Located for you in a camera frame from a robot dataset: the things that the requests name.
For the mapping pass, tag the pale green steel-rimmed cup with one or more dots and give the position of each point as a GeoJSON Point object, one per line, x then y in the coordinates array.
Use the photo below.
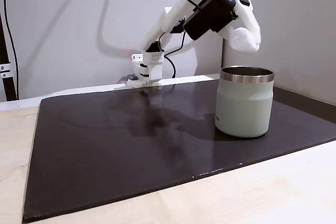
{"type": "Point", "coordinates": [244, 106]}

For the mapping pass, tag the grey table clamp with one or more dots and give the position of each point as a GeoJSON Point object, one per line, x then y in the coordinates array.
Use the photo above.
{"type": "Point", "coordinates": [128, 78]}

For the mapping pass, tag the black table mat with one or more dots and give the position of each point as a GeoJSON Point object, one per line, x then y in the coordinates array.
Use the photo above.
{"type": "Point", "coordinates": [131, 155]}

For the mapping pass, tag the black stand pole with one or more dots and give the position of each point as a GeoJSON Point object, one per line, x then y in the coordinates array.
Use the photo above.
{"type": "Point", "coordinates": [6, 77]}

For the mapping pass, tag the black camera box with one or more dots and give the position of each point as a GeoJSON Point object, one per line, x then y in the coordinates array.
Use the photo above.
{"type": "Point", "coordinates": [208, 15]}

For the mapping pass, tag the white stand bracket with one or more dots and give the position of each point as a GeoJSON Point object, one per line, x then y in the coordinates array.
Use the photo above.
{"type": "Point", "coordinates": [5, 69]}

